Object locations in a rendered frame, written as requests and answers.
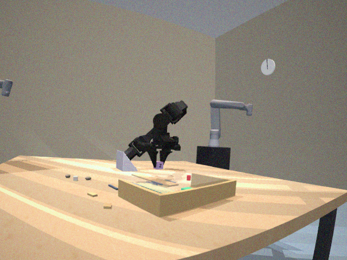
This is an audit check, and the purple cube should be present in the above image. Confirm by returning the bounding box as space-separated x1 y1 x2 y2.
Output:
153 161 163 170

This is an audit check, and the tan open-top box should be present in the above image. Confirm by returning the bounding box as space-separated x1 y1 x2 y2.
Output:
118 170 237 218

